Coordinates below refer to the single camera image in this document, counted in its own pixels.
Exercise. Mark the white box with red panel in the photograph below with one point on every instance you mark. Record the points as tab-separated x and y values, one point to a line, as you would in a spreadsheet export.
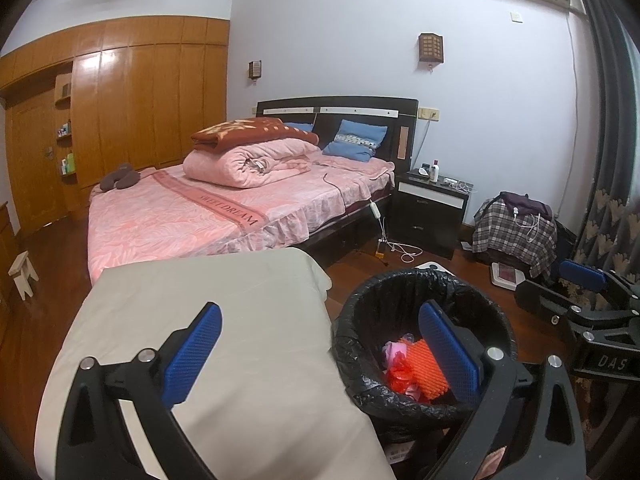
507	276

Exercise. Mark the small wooden wall lamp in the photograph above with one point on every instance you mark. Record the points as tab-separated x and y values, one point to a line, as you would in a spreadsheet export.
255	69

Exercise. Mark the waste bin with black liner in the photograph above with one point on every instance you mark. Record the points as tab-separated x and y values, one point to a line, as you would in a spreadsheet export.
370	320

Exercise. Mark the dark purple garment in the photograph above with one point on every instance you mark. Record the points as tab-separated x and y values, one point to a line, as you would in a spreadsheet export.
530	202

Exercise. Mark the brown neck pillow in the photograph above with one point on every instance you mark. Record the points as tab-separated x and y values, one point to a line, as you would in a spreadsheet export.
120	177

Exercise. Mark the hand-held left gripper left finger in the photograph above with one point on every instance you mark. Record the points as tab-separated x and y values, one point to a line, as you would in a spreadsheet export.
192	355

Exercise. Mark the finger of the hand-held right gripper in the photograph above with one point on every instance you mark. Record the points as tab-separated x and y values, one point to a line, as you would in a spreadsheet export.
582	274
545	302

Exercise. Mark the white wall switch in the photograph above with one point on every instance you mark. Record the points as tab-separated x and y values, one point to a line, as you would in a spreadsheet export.
516	16

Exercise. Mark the wooden door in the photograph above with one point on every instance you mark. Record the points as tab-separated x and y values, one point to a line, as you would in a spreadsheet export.
35	160

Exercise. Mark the yellow floor power strip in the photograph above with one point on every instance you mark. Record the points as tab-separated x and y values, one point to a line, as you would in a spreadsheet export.
382	250

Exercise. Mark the folded red-brown blanket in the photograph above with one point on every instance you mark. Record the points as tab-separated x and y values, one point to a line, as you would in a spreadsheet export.
245	130

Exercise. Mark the white bottle with dark cap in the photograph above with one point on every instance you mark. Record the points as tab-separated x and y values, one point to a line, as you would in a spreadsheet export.
435	172

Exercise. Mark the wooden wardrobe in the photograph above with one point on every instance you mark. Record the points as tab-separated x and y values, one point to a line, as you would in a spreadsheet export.
150	95

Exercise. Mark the beige wall socket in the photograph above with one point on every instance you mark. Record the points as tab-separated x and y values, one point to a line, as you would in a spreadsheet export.
428	114

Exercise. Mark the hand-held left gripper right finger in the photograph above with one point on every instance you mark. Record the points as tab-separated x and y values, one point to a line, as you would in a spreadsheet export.
450	355

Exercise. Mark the white power strip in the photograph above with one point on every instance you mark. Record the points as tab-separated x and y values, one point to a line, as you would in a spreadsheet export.
450	181

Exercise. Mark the black and white nightstand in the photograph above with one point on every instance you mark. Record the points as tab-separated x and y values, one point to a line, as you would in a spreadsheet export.
425	220

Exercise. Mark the red plastic bag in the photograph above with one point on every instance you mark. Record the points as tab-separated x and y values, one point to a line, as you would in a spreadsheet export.
400	375

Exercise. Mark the patterned curtain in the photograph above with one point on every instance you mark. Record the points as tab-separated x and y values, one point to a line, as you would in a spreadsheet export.
605	185

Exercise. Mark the white bathroom scale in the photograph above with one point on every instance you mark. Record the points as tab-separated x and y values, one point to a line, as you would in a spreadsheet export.
435	266

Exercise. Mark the small white wooden stool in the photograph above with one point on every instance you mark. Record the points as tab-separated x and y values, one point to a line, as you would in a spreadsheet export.
22	275

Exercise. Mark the plaid covered chair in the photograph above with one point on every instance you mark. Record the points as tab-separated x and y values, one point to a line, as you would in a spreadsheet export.
510	245

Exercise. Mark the bed with pink sheet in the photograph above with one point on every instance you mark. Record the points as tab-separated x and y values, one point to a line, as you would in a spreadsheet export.
175	215

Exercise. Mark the folded pink quilt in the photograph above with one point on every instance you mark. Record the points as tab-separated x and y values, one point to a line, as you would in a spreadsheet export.
240	165

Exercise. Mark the green bottle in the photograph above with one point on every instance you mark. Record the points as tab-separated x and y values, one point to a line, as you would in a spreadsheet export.
71	163

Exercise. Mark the large wooden wall lamp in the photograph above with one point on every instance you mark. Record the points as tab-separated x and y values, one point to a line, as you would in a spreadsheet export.
431	49

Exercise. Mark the blue pillow with patterned band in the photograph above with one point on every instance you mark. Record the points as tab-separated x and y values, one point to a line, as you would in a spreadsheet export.
360	132

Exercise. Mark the white air conditioner pipe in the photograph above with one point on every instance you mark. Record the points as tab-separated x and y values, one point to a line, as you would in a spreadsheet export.
580	85

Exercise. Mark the black bag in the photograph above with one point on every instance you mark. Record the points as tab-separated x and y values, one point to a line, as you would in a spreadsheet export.
567	250

